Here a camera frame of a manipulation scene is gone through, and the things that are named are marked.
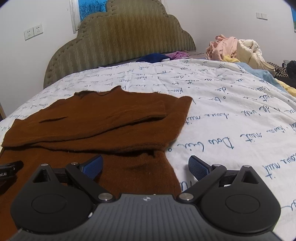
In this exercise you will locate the white wall switch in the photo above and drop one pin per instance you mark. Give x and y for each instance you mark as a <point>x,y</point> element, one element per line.
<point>261,16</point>

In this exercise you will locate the navy blue garment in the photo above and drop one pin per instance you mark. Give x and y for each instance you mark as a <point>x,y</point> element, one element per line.
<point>154,58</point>

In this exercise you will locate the pink clothes pile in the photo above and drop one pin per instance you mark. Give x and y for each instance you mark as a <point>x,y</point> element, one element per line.
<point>221,47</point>

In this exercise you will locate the purple garment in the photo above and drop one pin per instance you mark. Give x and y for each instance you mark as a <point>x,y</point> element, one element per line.
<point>178,55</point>

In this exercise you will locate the white script-print quilt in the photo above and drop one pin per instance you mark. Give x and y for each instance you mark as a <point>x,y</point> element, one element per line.
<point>235,118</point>

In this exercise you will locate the blue framed wall picture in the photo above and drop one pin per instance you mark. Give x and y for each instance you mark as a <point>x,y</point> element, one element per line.
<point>80,9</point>

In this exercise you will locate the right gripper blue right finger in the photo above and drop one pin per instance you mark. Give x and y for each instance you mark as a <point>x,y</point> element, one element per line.
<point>198,168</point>

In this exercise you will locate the brown knit sweater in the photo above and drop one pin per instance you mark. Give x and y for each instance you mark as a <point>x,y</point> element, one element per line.
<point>130,130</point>

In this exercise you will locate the light blue blanket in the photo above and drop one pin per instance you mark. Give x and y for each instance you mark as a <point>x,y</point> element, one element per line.
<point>263,74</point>

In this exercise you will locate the olive upholstered headboard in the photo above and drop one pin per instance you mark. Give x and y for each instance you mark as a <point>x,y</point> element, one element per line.
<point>126,31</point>

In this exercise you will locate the white double wall socket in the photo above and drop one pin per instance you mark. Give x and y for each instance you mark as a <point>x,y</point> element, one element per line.
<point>33,32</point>

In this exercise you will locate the yellow garment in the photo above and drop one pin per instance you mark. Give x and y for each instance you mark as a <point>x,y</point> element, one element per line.
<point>228,58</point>

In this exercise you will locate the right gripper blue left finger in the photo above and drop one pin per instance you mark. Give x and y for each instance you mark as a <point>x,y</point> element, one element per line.
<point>92,167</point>

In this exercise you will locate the cream puffy jacket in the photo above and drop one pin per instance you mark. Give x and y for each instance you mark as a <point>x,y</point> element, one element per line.
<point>249,52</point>

